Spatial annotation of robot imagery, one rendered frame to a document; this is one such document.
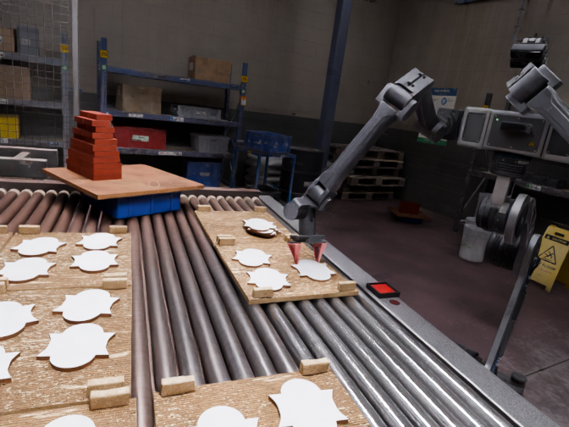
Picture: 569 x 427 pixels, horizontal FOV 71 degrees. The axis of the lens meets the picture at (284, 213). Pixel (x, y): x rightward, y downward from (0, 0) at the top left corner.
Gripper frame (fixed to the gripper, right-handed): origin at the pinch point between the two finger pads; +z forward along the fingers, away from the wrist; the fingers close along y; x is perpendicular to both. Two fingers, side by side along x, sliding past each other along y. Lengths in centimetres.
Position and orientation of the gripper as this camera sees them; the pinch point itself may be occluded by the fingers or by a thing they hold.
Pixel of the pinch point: (306, 262)
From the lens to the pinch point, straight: 134.3
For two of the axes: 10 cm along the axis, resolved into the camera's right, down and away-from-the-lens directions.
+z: 0.0, 10.0, 0.1
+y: 9.2, 0.0, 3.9
